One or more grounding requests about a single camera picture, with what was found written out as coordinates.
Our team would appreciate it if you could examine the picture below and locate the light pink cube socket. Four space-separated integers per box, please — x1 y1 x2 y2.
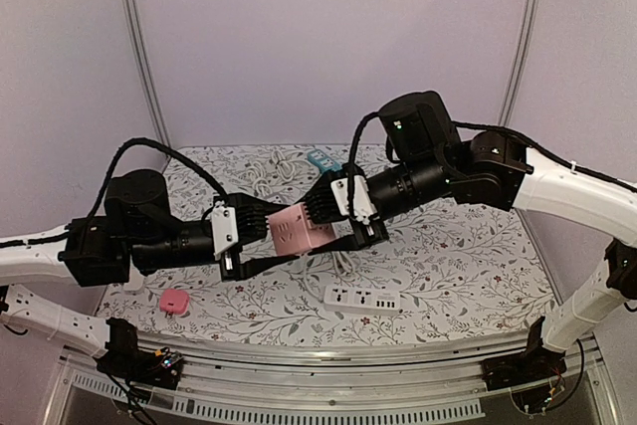
268 203 336 256

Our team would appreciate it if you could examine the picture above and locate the white power strip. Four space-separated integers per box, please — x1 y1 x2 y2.
322 286 401 316

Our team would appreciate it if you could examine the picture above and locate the pink plug adapter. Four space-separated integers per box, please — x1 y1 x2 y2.
159 289 190 318

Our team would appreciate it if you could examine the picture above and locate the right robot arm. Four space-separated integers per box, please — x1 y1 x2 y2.
304 91 636 381

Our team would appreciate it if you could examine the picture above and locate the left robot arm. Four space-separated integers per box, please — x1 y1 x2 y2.
1 137 291 379

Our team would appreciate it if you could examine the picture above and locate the white plug adapter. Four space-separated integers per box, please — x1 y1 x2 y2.
122 279 145 294

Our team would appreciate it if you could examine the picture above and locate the purple power strip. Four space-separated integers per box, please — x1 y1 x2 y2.
264 193 286 204

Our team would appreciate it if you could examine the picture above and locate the teal power strip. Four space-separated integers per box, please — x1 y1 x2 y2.
307 149 342 174

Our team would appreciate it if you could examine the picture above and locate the floral patterned table mat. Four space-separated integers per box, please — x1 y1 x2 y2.
97 143 558 349

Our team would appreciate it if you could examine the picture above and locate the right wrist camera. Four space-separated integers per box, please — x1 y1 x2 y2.
331 175 377 226

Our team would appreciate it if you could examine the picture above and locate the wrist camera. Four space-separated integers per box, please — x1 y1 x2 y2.
331 175 377 226
210 203 239 261

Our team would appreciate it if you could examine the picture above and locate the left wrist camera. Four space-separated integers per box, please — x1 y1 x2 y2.
210 203 239 261

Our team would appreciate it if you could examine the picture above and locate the white coiled cable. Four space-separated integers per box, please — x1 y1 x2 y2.
238 146 319 197

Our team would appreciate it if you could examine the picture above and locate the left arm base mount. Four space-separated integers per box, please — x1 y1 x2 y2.
96 319 183 390

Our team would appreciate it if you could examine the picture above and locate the aluminium front rail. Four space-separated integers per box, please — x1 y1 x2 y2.
44 332 623 424

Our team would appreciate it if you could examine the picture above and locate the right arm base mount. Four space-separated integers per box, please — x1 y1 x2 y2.
481 347 566 391

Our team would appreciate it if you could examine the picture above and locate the left aluminium frame post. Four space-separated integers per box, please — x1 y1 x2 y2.
121 0 171 146

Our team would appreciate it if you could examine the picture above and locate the aluminium frame post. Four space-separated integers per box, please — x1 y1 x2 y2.
121 0 171 146
498 0 540 126

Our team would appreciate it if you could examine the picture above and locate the right aluminium frame post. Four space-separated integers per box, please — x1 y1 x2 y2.
498 0 540 126

